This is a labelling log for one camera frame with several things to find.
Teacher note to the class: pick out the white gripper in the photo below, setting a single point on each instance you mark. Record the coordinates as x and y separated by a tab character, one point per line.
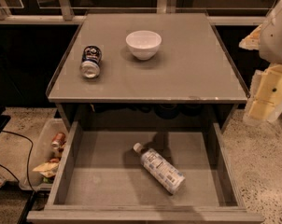
276	36

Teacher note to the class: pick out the blue plastic bottle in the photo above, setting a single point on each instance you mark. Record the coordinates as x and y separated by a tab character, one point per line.
162	170

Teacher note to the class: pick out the open grey top drawer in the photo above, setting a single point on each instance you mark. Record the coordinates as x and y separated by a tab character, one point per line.
101	180

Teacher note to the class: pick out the white ceramic bowl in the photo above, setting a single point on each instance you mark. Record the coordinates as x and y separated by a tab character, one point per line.
143	44

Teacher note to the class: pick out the blue soda can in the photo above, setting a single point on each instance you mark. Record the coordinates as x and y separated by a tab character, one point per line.
90	62

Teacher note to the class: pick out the orange soda can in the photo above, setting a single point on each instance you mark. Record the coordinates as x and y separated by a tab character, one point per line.
58	140

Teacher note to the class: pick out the clear plastic bin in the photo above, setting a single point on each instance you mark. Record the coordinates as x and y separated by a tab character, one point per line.
42	152

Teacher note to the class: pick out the yellow snack bag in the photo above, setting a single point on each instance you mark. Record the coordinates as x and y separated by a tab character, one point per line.
47	169

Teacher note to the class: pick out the metal railing frame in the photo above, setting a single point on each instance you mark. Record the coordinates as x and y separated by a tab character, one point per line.
216	10

